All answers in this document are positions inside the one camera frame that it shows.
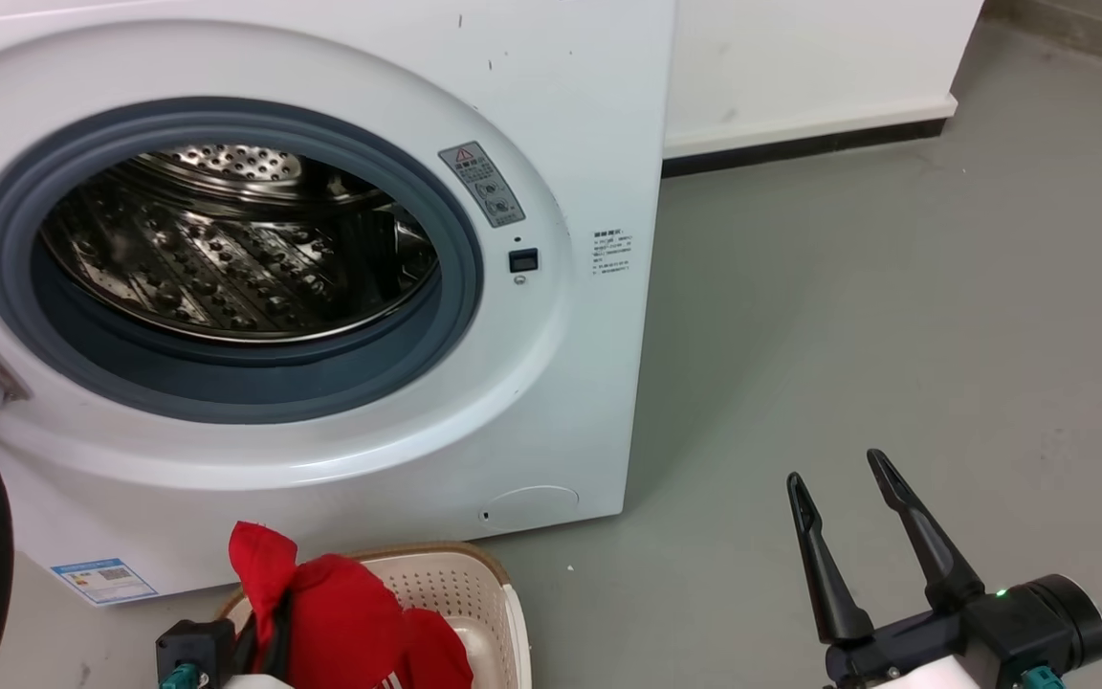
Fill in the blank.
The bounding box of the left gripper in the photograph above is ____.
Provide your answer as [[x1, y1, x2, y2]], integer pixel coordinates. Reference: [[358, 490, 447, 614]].
[[155, 590, 291, 689]]

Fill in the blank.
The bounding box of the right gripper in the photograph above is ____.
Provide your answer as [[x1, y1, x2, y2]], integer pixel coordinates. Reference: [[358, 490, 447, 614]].
[[785, 448, 1057, 689]]

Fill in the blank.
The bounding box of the red garment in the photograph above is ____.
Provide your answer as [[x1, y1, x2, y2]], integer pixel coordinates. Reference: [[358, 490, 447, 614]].
[[228, 521, 474, 689]]

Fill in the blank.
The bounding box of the cream perforated laundry basket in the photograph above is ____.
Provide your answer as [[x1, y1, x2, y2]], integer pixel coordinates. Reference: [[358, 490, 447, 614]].
[[215, 542, 534, 689]]

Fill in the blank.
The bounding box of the stainless steel washing machine drum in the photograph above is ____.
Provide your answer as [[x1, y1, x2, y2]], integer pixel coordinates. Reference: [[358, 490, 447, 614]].
[[36, 144, 443, 344]]

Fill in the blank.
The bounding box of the blue energy label sticker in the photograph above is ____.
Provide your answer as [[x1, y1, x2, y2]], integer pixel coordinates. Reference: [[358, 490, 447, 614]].
[[50, 557, 159, 608]]

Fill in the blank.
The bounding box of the white front-load washing machine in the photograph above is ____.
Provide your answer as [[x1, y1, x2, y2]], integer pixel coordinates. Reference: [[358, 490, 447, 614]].
[[0, 0, 679, 606]]

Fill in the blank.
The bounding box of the grey rubber door gasket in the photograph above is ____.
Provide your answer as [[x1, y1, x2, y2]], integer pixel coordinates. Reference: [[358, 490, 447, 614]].
[[0, 96, 486, 426]]

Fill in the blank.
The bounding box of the round drain filter cover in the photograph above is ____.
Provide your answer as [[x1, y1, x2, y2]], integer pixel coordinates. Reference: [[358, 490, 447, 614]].
[[478, 484, 582, 525]]

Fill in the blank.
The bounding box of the small text sticker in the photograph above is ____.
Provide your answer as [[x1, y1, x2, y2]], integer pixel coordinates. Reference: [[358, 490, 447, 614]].
[[591, 227, 636, 278]]

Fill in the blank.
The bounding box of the grey warning label sticker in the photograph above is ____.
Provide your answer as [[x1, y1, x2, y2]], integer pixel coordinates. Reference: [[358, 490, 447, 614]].
[[437, 141, 527, 230]]

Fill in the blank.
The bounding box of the black wall baseboard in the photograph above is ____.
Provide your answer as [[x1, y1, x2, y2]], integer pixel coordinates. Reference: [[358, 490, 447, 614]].
[[660, 116, 955, 180]]

